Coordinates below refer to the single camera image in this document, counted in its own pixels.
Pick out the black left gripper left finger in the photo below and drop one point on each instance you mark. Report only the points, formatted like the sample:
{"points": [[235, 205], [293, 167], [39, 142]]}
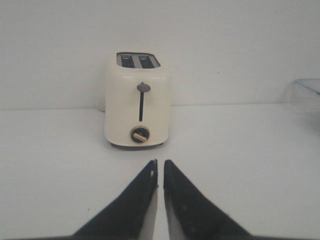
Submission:
{"points": [[126, 215]]}

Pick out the cream white toaster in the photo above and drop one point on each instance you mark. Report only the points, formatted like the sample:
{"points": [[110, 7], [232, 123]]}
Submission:
{"points": [[137, 100]]}

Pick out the clear plastic container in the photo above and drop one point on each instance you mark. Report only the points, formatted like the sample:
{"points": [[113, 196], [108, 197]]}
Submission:
{"points": [[303, 91]]}

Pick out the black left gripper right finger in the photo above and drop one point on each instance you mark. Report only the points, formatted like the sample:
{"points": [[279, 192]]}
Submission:
{"points": [[189, 213]]}

